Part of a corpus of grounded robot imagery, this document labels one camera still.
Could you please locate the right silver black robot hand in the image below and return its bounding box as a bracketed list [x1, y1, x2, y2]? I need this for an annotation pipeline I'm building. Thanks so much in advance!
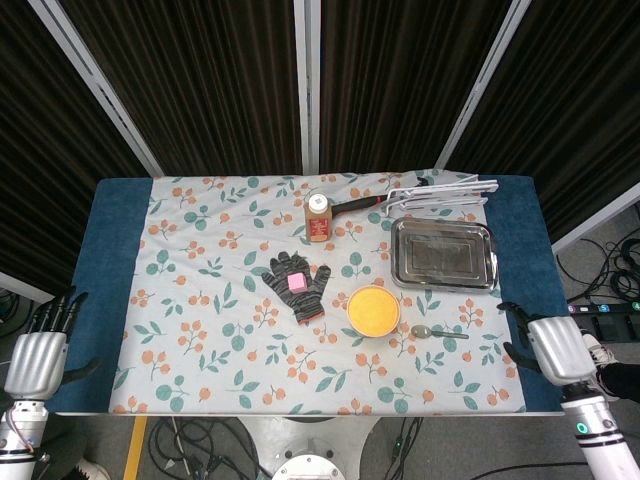
[497, 301, 599, 386]

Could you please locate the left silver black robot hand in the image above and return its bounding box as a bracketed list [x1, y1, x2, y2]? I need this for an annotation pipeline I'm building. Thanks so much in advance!
[3, 287, 104, 401]

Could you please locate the metal spoon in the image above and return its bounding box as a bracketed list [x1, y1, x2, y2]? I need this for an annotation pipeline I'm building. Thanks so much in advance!
[410, 324, 471, 341]

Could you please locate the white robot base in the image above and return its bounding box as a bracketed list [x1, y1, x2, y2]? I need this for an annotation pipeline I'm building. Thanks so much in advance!
[272, 439, 346, 480]

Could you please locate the rectangular steel tray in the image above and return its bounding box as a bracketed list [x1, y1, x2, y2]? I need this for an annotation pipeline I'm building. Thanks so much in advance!
[389, 216, 499, 296]

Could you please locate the orange powder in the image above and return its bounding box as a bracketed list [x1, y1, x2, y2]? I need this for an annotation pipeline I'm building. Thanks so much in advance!
[349, 288, 400, 335]

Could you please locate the white bowl of orange powder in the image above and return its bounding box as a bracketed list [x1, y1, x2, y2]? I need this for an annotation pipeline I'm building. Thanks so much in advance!
[346, 285, 403, 339]

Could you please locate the white black sneaker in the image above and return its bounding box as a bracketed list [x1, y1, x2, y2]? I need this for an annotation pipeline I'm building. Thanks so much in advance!
[582, 333, 621, 401]

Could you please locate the black trouser leg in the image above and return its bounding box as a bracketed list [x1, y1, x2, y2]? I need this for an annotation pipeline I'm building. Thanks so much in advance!
[597, 362, 640, 401]

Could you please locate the blue table cloth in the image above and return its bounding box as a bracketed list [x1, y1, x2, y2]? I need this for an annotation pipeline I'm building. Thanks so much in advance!
[47, 174, 584, 416]

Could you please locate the floral print tablecloth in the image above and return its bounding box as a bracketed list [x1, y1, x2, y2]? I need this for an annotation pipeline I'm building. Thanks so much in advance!
[107, 169, 529, 416]

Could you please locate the black knit work glove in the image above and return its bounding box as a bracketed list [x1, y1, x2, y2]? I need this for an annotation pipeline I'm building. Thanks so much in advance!
[260, 251, 333, 326]

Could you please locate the brown juice bottle red label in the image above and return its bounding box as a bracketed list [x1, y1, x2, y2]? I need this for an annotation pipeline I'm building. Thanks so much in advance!
[303, 193, 334, 244]

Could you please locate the white partition post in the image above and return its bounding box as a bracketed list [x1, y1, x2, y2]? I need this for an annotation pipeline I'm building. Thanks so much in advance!
[293, 0, 321, 175]
[0, 272, 69, 311]
[434, 0, 526, 171]
[27, 0, 164, 176]
[552, 182, 640, 256]

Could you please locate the black floor cable bundle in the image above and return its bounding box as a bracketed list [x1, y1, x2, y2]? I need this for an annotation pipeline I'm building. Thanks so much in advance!
[149, 417, 271, 480]
[557, 237, 640, 301]

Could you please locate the white wire rack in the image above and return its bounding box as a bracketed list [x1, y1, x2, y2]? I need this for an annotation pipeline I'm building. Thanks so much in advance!
[382, 174, 501, 216]

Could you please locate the white table pedestal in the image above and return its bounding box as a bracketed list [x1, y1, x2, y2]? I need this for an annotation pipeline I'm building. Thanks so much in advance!
[234, 414, 386, 480]

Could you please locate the red black tool handle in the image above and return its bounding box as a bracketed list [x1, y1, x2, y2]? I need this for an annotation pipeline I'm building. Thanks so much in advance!
[329, 194, 386, 214]

